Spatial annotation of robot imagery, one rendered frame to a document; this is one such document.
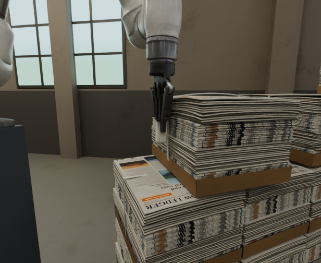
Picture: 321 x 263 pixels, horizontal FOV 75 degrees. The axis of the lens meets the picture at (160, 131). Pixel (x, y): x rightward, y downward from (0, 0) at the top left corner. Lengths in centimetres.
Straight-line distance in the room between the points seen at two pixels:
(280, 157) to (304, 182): 19
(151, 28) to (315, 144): 62
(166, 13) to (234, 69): 264
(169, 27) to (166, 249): 54
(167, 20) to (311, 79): 300
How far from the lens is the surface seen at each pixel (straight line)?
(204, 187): 51
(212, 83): 315
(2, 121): 57
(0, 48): 71
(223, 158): 52
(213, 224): 59
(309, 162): 85
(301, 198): 84
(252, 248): 74
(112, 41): 347
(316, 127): 83
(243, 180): 57
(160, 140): 63
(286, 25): 325
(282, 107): 60
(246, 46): 326
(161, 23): 60
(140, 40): 73
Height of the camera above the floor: 108
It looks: 11 degrees down
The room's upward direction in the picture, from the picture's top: straight up
